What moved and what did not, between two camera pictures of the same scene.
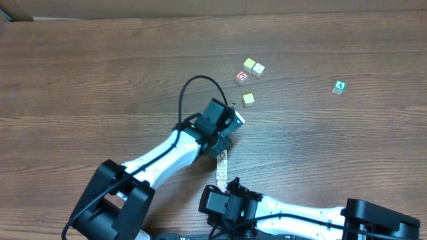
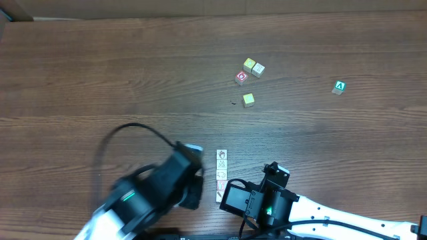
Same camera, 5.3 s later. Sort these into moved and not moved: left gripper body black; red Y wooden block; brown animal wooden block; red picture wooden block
Moved: left gripper body black
Not moved: red Y wooden block; red picture wooden block; brown animal wooden block
